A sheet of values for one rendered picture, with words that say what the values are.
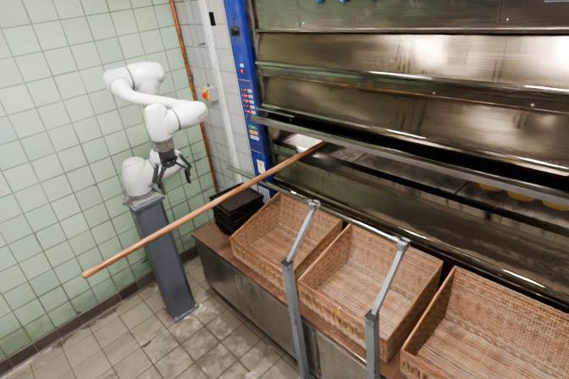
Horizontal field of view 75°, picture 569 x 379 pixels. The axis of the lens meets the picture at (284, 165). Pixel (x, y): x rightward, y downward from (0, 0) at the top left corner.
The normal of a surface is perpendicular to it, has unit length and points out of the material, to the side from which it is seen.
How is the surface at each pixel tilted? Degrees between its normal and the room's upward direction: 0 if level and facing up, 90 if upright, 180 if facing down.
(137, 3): 90
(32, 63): 90
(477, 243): 72
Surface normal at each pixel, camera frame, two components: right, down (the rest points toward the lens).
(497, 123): -0.72, 0.07
